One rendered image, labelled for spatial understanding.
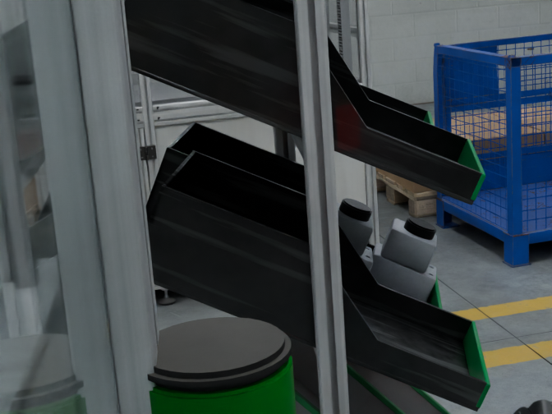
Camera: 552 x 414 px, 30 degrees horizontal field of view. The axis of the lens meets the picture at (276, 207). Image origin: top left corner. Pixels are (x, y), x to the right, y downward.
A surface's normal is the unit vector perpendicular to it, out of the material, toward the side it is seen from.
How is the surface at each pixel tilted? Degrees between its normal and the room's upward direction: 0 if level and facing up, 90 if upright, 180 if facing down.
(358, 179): 90
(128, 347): 90
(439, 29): 90
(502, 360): 0
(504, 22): 90
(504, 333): 0
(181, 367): 0
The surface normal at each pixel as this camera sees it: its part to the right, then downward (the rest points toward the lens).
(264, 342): -0.07, -0.97
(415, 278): -0.17, 0.22
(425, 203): 0.24, 0.22
